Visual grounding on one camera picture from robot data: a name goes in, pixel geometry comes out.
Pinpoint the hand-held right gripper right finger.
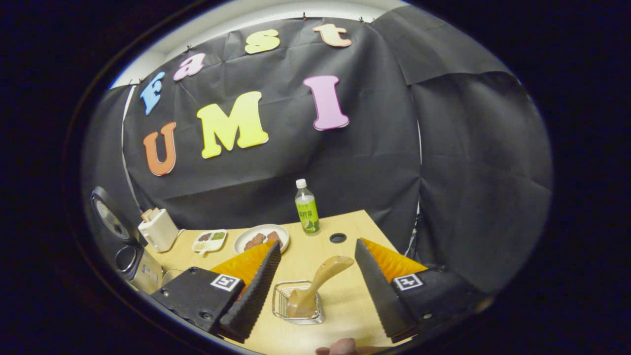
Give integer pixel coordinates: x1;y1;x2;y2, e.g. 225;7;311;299
354;238;486;344

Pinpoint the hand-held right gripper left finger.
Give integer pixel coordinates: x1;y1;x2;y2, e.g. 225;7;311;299
150;240;282;344

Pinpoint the clear wire chopstick holder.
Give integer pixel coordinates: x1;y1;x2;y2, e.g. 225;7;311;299
272;280;325;325

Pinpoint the wooden spoon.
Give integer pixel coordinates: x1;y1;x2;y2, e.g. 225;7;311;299
286;255;355;319

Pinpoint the black rice cooker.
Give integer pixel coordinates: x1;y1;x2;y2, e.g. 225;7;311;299
90;186;166;295

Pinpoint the round white plate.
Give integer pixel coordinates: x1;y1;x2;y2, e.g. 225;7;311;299
234;224;290;255

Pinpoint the white divided bean dish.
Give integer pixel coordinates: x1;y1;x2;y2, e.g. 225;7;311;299
191;229;228;254

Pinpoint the green drink bottle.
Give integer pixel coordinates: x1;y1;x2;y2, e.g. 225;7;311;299
294;178;320;235

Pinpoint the white toaster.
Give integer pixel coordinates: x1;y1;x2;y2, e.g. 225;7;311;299
138;207;180;253

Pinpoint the black backdrop cloth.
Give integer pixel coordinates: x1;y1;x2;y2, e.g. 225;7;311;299
81;7;553;296

